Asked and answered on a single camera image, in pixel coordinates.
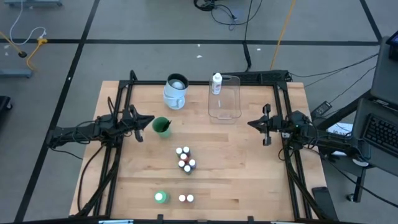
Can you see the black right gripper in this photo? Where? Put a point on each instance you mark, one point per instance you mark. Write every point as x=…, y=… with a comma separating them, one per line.
x=273, y=124

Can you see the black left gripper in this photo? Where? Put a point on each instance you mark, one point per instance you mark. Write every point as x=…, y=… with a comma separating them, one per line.
x=132, y=121

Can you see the black paintbrush silver ferrule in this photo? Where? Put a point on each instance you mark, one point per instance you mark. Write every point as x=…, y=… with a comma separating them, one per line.
x=169, y=122

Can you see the small blue paint bottle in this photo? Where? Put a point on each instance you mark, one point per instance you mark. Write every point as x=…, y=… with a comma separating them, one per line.
x=186, y=150

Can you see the large white paint bottle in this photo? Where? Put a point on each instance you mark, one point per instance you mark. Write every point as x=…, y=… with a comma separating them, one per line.
x=216, y=85

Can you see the small purple paint bottle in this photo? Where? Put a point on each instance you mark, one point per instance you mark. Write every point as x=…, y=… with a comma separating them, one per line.
x=192, y=162

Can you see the small green paint bottle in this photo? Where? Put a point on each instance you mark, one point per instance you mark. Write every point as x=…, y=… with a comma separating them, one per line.
x=187, y=168

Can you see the large green paint bottle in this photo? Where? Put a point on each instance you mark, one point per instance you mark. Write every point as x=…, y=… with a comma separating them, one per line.
x=161, y=197

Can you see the small red paint bottle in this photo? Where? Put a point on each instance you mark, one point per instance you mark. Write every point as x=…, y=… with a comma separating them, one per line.
x=182, y=198

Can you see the small grey paint bottle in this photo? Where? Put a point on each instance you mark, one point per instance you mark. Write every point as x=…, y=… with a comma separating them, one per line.
x=190, y=198

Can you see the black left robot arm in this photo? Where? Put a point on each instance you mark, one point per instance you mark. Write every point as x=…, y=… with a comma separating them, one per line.
x=81, y=130

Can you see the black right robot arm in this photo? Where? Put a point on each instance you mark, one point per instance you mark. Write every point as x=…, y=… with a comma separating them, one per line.
x=335, y=143

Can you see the green plastic cup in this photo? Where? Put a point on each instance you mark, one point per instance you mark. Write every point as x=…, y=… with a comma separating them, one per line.
x=158, y=126

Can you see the white cylindrical container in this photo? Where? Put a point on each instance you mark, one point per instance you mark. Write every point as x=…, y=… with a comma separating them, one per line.
x=174, y=98

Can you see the clear plastic bin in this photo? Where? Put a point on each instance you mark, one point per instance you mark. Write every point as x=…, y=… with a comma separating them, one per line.
x=228, y=105

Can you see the white round ball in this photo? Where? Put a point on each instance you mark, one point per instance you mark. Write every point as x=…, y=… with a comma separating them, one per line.
x=178, y=84

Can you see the black power strip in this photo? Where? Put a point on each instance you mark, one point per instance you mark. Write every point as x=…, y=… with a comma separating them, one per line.
x=267, y=76

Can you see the black power adapter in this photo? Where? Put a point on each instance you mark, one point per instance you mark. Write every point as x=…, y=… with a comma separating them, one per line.
x=321, y=109

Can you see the white paper sheet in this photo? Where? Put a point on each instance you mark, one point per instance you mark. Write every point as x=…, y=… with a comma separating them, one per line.
x=342, y=128

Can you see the black foot pedal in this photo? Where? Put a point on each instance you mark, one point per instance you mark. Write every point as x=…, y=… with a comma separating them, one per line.
x=325, y=202

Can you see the silver aluminium extrusion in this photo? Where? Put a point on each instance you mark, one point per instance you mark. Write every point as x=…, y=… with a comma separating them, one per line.
x=115, y=222

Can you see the black computer keyboard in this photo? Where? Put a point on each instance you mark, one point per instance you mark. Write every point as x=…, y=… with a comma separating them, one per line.
x=382, y=133

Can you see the black computer desk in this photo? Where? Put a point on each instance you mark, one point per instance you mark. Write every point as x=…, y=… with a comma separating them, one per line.
x=384, y=77

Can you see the grey metal stand base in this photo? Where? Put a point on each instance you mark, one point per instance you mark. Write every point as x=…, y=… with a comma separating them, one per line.
x=31, y=2
x=15, y=73

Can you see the black equipment caster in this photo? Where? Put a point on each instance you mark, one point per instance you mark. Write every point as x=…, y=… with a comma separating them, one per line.
x=3, y=104

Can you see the black aluminium table frame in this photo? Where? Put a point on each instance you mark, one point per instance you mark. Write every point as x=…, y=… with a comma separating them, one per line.
x=126, y=124

